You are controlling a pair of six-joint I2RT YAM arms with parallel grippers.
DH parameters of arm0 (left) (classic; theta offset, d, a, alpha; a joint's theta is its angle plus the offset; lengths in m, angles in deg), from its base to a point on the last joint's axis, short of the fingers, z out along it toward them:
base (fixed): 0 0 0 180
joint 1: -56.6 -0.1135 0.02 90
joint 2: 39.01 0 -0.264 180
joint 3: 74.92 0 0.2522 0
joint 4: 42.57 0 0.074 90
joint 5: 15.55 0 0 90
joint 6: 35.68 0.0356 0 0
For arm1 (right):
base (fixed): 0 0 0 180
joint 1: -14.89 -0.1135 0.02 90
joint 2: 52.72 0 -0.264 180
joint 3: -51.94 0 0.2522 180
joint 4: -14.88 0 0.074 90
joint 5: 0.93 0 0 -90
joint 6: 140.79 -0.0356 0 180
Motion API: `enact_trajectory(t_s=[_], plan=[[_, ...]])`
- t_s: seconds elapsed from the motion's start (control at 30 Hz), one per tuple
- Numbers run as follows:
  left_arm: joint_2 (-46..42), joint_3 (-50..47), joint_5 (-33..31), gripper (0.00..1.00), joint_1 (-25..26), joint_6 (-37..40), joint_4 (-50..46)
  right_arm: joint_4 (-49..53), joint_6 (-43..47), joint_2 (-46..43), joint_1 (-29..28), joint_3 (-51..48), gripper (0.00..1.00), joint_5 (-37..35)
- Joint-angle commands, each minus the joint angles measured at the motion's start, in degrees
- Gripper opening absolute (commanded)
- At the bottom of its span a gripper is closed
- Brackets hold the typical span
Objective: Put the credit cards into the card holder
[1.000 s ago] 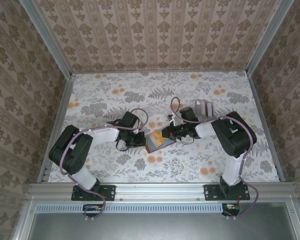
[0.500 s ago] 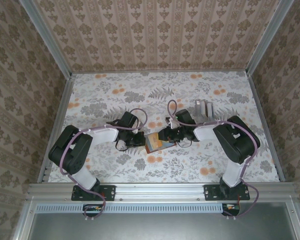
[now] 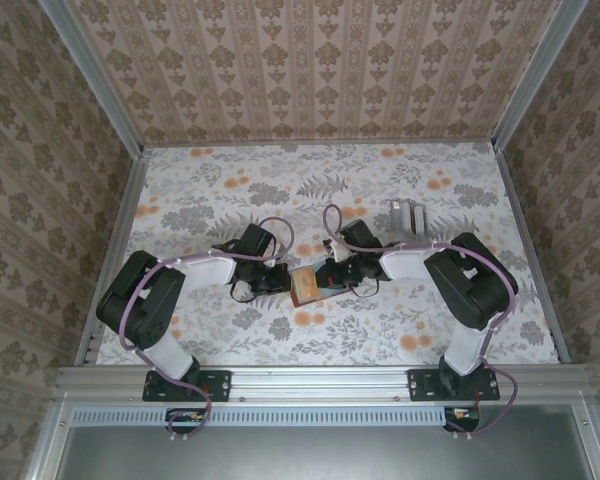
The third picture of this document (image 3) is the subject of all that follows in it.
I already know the brown leather card holder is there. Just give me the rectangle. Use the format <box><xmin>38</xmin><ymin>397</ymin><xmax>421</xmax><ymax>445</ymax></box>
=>
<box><xmin>288</xmin><ymin>266</ymin><xmax>354</xmax><ymax>308</ymax></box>

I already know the floral tablecloth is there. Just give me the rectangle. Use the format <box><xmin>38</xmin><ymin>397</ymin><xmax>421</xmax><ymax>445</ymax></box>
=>
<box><xmin>97</xmin><ymin>144</ymin><xmax>561</xmax><ymax>366</ymax></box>

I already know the black connector board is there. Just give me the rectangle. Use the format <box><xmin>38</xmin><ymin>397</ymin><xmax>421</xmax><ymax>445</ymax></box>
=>
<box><xmin>443</xmin><ymin>405</ymin><xmax>481</xmax><ymax>433</ymax></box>
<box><xmin>165</xmin><ymin>407</ymin><xmax>206</xmax><ymax>434</ymax></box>

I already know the grey sheet metal panel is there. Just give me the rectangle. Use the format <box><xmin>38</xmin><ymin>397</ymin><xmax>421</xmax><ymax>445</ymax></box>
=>
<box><xmin>29</xmin><ymin>405</ymin><xmax>600</xmax><ymax>480</ymax></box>

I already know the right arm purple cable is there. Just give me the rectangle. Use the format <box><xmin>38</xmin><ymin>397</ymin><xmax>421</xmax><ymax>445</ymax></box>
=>
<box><xmin>322</xmin><ymin>203</ymin><xmax>520</xmax><ymax>442</ymax></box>

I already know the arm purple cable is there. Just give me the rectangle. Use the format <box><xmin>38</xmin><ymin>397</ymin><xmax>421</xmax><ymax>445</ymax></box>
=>
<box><xmin>119</xmin><ymin>215</ymin><xmax>296</xmax><ymax>444</ymax></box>
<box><xmin>322</xmin><ymin>203</ymin><xmax>520</xmax><ymax>442</ymax></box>

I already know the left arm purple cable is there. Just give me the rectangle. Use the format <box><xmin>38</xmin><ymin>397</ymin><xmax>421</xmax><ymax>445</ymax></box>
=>
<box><xmin>119</xmin><ymin>215</ymin><xmax>296</xmax><ymax>444</ymax></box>

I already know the wide aluminium frame rail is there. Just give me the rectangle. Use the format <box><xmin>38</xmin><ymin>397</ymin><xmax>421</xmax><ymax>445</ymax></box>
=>
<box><xmin>54</xmin><ymin>364</ymin><xmax>594</xmax><ymax>406</ymax></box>

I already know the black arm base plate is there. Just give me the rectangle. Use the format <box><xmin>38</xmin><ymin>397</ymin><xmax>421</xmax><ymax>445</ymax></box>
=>
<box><xmin>142</xmin><ymin>368</ymin><xmax>233</xmax><ymax>403</ymax></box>
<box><xmin>407</xmin><ymin>368</ymin><xmax>501</xmax><ymax>403</ymax></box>

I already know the grey slotted cable duct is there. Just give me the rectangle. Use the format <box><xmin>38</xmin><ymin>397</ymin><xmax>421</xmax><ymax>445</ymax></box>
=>
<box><xmin>72</xmin><ymin>405</ymin><xmax>451</xmax><ymax>427</ymax></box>

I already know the aluminium side rail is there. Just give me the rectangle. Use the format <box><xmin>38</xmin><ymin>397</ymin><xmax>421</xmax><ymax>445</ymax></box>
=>
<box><xmin>77</xmin><ymin>149</ymin><xmax>151</xmax><ymax>366</ymax></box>
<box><xmin>494</xmin><ymin>144</ymin><xmax>571</xmax><ymax>366</ymax></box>

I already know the aluminium frame post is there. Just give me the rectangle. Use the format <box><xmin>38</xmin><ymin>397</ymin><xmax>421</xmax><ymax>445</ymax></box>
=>
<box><xmin>492</xmin><ymin>0</ymin><xmax>596</xmax><ymax>151</ymax></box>
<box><xmin>37</xmin><ymin>0</ymin><xmax>146</xmax><ymax>154</ymax></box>

